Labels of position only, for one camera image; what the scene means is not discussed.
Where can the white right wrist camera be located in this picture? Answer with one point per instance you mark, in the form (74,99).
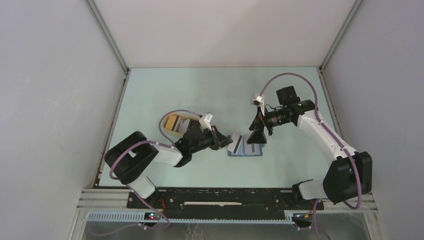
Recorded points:
(258,101)

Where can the aluminium frame rail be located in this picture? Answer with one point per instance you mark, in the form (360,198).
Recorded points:
(116,200)

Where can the gold credit card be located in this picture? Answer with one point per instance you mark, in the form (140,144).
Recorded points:
(172,123)

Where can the blue card holder wallet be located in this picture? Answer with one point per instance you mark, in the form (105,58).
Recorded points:
(250,150)

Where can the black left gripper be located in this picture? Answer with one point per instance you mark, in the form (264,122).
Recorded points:
(219,140)

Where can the white grey credit card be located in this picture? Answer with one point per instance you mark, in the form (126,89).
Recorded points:
(236,148)

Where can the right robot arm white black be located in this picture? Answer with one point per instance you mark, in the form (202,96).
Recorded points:
(349,173)

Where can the beige oval card tray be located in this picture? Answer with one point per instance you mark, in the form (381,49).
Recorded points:
(187,121)

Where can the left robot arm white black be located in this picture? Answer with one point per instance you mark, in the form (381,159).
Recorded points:
(129,159)

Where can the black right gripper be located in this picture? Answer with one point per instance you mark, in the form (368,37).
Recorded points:
(258,136)

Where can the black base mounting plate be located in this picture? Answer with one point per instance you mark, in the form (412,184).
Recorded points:
(245,204)

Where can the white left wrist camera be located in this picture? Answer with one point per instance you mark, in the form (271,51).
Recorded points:
(205,121)

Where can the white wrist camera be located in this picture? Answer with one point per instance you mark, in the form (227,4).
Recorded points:
(205,121)
(258,101)

